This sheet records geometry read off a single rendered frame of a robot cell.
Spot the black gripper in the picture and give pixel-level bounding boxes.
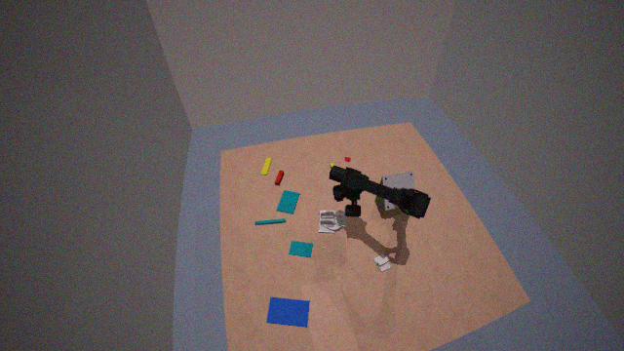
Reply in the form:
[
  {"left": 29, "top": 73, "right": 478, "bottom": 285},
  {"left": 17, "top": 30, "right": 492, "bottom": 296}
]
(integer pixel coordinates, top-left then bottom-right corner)
[{"left": 345, "top": 191, "right": 362, "bottom": 216}]

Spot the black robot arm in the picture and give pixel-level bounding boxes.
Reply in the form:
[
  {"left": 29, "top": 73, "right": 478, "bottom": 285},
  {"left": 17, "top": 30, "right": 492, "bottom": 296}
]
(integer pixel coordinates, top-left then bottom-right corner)
[{"left": 329, "top": 165, "right": 431, "bottom": 219}]

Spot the yellow flat bar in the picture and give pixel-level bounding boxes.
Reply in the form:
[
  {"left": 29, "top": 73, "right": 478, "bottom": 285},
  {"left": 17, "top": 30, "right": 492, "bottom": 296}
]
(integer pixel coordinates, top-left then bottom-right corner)
[{"left": 261, "top": 157, "right": 272, "bottom": 176}]

